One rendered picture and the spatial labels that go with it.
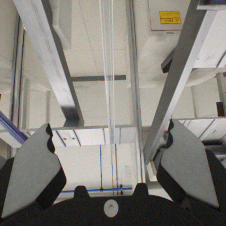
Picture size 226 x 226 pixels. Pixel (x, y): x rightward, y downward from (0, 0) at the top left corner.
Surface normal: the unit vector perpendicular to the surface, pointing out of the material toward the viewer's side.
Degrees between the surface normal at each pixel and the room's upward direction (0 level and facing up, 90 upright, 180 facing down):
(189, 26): 90
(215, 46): 43
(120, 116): 90
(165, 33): 90
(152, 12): 90
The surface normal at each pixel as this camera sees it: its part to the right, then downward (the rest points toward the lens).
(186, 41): -1.00, 0.04
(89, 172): 0.01, -0.11
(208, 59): 0.04, 0.66
